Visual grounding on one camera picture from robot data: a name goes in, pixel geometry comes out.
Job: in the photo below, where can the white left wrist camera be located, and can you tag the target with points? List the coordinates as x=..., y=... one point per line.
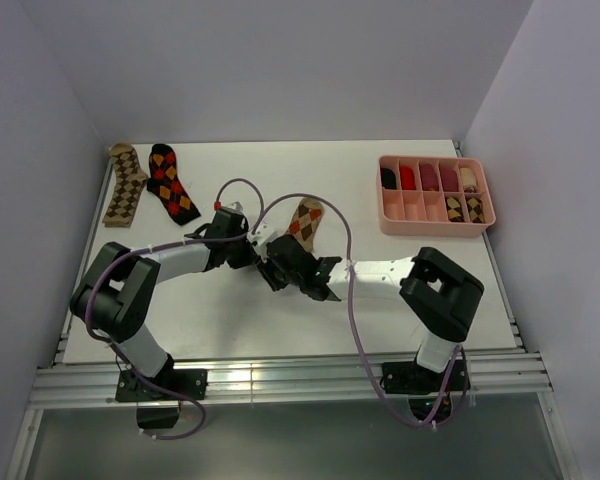
x=236, y=206

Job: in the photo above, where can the magenta rolled sock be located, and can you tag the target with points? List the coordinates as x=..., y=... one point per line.
x=449, y=179

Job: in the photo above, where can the aluminium front mounting rail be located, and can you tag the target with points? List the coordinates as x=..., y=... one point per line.
x=337, y=378

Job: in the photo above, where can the brown yellow argyle rolled sock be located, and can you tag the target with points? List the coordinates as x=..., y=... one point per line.
x=454, y=210

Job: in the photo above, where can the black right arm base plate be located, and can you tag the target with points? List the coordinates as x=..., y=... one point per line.
x=408, y=378

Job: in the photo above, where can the red rolled sock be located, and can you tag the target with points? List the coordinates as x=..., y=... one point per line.
x=407, y=178

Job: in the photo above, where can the beige orange brown argyle sock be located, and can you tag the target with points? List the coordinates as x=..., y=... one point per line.
x=305, y=222

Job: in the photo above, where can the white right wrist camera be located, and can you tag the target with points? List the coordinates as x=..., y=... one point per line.
x=261, y=236

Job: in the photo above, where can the black box under rail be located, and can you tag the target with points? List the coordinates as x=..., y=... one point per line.
x=157, y=418

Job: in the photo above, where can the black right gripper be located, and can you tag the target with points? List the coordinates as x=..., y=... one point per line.
x=264, y=265

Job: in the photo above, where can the brown cream argyle rolled sock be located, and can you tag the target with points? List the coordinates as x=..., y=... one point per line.
x=475, y=209

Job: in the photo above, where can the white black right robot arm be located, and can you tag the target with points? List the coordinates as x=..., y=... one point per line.
x=443, y=295

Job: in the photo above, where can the aluminium table edge rail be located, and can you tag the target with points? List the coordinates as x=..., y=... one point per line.
x=65, y=331

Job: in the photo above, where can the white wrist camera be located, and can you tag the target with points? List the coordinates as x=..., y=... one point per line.
x=236, y=206
x=261, y=236

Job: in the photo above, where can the black rolled sock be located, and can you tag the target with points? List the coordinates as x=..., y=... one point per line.
x=388, y=178

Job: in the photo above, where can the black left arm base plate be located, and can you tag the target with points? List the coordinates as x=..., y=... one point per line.
x=191, y=383

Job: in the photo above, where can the pink divided organizer tray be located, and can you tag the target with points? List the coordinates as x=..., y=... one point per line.
x=423, y=213

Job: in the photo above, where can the dark pink rolled sock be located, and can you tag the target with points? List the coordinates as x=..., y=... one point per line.
x=429, y=179

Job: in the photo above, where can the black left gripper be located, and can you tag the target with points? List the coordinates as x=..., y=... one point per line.
x=245, y=260

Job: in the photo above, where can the black red yellow argyle sock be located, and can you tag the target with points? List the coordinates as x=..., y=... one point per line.
x=165, y=184

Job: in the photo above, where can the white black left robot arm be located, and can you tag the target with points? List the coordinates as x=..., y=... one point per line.
x=114, y=295

